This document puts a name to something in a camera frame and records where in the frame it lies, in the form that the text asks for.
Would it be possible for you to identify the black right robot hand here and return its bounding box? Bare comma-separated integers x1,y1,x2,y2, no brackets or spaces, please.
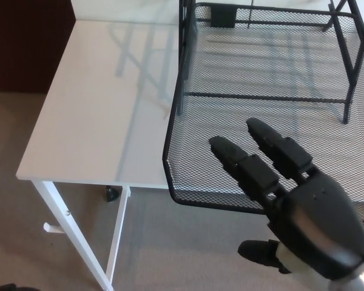
208,118,364,281

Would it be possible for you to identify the black mesh sliding tray layer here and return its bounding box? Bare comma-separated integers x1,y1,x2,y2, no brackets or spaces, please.
162,2,364,227

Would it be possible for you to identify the white hook on table leg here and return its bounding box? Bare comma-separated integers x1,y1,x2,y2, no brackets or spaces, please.
42,222,65,235

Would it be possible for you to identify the small black rounded floor object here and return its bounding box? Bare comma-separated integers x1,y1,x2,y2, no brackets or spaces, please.
104,186,121,202

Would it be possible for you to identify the white metal-legged table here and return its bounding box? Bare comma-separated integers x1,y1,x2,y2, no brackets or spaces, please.
15,18,364,291

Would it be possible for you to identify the small black box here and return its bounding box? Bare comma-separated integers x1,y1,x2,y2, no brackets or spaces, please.
210,7,238,29

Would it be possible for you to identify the dark brown wall panel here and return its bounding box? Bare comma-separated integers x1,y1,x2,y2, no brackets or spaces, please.
0,0,77,96

